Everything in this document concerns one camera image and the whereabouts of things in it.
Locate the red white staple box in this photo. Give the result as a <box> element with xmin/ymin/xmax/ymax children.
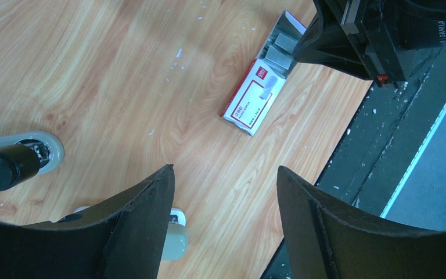
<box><xmin>220</xmin><ymin>10</ymin><xmax>307</xmax><ymax>136</ymax></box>

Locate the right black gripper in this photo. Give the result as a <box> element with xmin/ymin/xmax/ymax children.
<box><xmin>293</xmin><ymin>1</ymin><xmax>446</xmax><ymax>86</ymax></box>

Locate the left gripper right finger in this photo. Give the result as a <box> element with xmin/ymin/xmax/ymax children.
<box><xmin>276</xmin><ymin>166</ymin><xmax>446</xmax><ymax>278</ymax></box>

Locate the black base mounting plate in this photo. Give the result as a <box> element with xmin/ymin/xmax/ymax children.
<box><xmin>262</xmin><ymin>48</ymin><xmax>446</xmax><ymax>278</ymax></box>

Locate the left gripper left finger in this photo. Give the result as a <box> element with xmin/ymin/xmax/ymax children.
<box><xmin>0</xmin><ymin>164</ymin><xmax>175</xmax><ymax>278</ymax></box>

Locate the grey-green stapler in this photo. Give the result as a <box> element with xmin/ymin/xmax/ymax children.
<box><xmin>73</xmin><ymin>206</ymin><xmax>189</xmax><ymax>262</ymax></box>

